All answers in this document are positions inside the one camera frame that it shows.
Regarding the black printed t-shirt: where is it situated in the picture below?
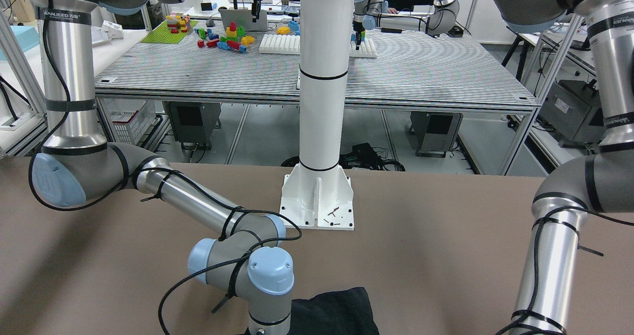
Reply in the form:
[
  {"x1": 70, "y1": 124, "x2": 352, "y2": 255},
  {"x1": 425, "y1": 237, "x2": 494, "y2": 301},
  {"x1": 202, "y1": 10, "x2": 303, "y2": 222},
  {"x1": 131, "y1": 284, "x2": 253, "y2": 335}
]
[{"x1": 289, "y1": 287, "x2": 379, "y2": 335}]

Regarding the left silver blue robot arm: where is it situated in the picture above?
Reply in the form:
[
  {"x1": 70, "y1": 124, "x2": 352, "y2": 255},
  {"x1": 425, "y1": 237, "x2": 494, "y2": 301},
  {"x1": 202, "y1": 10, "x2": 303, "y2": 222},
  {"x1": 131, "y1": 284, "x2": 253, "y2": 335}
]
[{"x1": 493, "y1": 0, "x2": 633, "y2": 335}]

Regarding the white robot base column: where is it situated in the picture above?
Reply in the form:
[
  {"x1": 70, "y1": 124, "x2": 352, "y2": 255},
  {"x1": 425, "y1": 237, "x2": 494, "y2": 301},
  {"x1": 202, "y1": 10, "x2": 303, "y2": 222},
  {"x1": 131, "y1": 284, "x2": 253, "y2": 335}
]
[{"x1": 280, "y1": 0, "x2": 355, "y2": 230}]

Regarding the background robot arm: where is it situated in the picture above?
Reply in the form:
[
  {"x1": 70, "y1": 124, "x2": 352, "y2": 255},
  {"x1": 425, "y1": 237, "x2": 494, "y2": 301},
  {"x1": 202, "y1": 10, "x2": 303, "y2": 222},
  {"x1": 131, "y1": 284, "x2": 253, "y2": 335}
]
[{"x1": 351, "y1": 0, "x2": 460, "y2": 47}]

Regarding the white peg tray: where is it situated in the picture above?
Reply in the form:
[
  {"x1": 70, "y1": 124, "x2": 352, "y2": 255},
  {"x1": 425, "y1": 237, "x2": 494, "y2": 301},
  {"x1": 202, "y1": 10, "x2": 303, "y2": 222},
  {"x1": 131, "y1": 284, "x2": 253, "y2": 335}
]
[{"x1": 259, "y1": 34, "x2": 300, "y2": 55}]

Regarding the green building block baseplate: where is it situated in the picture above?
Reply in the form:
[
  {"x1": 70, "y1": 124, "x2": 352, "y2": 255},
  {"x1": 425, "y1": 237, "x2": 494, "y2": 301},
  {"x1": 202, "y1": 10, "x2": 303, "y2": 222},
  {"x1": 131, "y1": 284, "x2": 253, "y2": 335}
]
[{"x1": 140, "y1": 20, "x2": 198, "y2": 44}]

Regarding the white plastic crate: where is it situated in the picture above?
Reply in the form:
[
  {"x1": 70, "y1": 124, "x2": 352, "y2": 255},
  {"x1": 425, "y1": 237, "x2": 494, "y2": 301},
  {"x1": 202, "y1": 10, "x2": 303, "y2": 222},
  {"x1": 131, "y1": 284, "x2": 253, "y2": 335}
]
[{"x1": 105, "y1": 99, "x2": 156, "y2": 145}]

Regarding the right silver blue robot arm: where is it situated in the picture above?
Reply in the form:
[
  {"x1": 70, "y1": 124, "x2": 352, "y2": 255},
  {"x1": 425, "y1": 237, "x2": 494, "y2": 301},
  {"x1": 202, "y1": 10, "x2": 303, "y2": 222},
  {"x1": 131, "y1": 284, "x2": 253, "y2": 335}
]
[{"x1": 29, "y1": 0, "x2": 294, "y2": 335}]

